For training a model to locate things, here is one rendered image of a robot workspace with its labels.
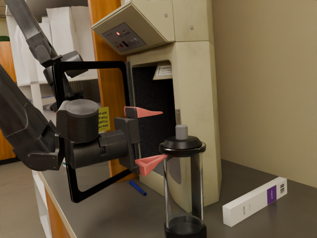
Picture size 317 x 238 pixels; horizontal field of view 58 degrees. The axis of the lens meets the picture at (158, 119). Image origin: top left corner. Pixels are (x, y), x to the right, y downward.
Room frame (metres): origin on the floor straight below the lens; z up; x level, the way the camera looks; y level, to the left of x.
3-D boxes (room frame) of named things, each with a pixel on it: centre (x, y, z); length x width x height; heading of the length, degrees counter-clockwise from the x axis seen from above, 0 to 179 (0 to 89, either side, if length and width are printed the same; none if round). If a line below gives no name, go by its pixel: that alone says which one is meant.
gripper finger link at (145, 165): (0.59, 0.03, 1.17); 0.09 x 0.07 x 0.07; 119
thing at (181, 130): (0.64, -0.05, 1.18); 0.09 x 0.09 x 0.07
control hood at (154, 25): (0.86, 0.07, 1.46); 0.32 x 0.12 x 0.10; 29
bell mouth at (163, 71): (0.92, -0.08, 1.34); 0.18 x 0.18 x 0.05
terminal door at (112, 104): (0.89, 0.18, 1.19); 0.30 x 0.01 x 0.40; 147
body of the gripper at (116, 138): (0.56, 0.09, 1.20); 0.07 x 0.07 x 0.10; 29
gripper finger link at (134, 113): (0.59, 0.03, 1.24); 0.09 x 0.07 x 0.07; 119
